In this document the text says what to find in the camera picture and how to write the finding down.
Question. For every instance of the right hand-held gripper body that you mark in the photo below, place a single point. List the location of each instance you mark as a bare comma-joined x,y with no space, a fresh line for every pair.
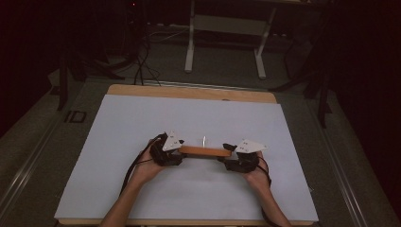
247,159

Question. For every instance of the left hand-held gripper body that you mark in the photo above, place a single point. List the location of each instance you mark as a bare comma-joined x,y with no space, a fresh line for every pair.
165,154

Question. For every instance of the wooden board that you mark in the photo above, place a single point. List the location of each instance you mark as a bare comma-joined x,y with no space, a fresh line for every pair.
205,151

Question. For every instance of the person's right hand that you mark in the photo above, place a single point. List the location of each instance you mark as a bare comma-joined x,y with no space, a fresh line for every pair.
258,176

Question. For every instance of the person's left hand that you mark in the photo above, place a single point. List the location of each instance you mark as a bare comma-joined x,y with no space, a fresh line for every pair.
146,170

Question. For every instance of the white table mat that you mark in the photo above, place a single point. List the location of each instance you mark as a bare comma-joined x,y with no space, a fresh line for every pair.
201,195

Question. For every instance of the wooden table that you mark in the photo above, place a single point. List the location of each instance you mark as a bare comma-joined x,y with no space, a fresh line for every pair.
189,92

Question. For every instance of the black tripod stand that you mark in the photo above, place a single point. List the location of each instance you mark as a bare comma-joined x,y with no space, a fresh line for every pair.
320,88

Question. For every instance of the black metal stand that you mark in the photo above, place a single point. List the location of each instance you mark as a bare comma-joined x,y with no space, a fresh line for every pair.
64,82

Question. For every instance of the black floor bracket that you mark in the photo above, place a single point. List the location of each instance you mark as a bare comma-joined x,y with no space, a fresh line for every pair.
75,116

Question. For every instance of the metal floor rail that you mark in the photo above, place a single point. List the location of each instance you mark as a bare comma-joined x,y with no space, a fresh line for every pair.
343,176
28,164

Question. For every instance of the white desk frame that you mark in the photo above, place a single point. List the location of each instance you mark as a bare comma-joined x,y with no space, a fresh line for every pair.
227,25

